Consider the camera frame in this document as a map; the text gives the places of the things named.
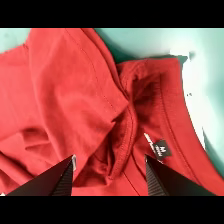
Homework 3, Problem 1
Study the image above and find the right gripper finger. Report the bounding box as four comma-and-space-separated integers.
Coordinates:
6, 154, 75, 197

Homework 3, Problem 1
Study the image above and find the red T-shirt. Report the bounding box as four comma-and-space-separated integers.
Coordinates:
0, 27, 224, 197

